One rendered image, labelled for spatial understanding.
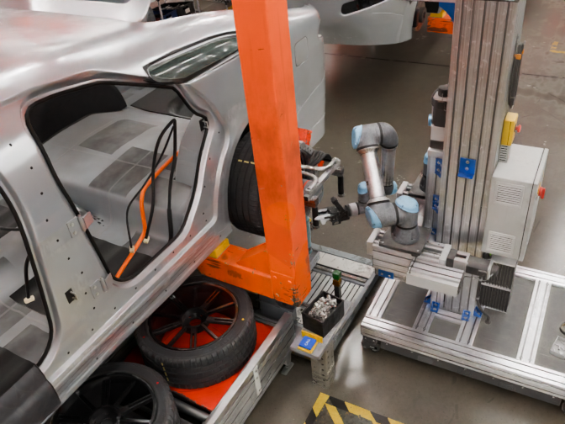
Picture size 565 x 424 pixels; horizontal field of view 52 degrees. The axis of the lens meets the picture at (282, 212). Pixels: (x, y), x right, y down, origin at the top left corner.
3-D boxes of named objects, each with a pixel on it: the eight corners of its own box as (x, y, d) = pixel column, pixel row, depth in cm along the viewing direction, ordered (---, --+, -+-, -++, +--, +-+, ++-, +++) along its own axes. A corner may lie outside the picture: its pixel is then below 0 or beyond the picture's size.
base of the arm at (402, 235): (424, 230, 310) (425, 215, 304) (415, 247, 300) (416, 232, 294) (396, 224, 316) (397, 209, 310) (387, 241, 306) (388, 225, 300)
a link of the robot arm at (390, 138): (397, 114, 303) (392, 186, 336) (377, 118, 302) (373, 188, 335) (404, 126, 294) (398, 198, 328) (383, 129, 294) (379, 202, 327)
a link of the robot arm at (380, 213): (400, 224, 291) (380, 119, 296) (372, 229, 290) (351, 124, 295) (394, 225, 303) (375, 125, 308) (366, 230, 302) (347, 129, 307)
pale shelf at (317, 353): (325, 297, 333) (325, 293, 331) (353, 305, 325) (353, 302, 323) (290, 350, 304) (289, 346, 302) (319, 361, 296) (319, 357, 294)
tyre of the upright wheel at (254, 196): (262, 235, 390) (288, 140, 392) (293, 243, 380) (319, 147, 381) (210, 223, 331) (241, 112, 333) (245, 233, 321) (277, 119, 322)
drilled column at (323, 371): (320, 371, 343) (316, 321, 318) (335, 377, 338) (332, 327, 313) (312, 384, 336) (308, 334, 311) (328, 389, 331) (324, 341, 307)
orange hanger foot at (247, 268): (213, 257, 355) (204, 211, 335) (287, 280, 332) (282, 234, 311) (198, 273, 344) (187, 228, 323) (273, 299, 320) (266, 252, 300)
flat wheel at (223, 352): (168, 296, 367) (161, 268, 353) (269, 306, 351) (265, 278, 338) (124, 382, 315) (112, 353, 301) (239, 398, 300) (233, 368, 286)
